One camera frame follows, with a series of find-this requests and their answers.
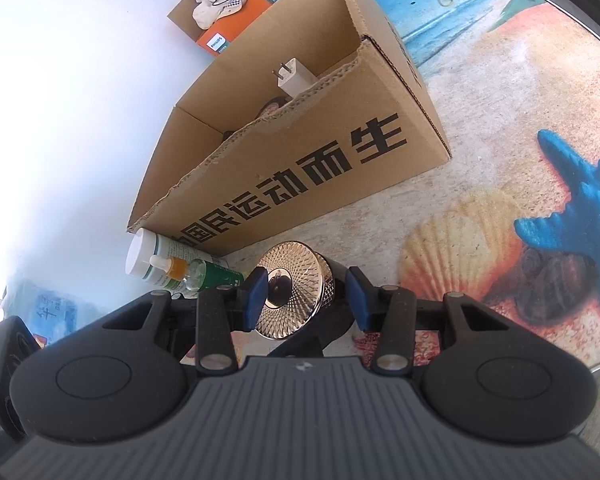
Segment blue water jug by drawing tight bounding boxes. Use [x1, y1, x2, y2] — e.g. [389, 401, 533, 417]
[2, 280, 81, 348]

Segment beach printed mat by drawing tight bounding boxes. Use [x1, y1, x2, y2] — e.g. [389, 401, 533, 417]
[220, 0, 600, 371]

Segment white plug charger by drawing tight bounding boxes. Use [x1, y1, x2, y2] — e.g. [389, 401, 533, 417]
[271, 57, 320, 98]

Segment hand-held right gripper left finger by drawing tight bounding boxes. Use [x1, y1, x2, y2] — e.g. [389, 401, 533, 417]
[102, 266, 269, 376]

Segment green dropper bottle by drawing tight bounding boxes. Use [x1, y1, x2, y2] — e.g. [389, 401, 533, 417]
[149, 255, 246, 293]

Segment gold lidded dark jar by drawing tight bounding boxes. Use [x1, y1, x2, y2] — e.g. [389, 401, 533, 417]
[255, 241, 356, 361]

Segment orange product box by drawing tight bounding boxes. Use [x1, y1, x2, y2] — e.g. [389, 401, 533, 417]
[167, 0, 293, 56]

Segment brown cardboard box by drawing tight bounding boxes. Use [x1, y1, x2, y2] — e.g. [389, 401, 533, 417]
[126, 0, 452, 257]

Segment white lidded cream jar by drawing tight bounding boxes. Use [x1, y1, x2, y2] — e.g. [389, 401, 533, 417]
[125, 228, 216, 293]

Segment black tape roll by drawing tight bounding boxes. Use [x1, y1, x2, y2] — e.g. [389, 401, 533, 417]
[258, 94, 295, 117]

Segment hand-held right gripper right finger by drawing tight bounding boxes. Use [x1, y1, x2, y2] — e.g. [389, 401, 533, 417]
[345, 265, 500, 376]

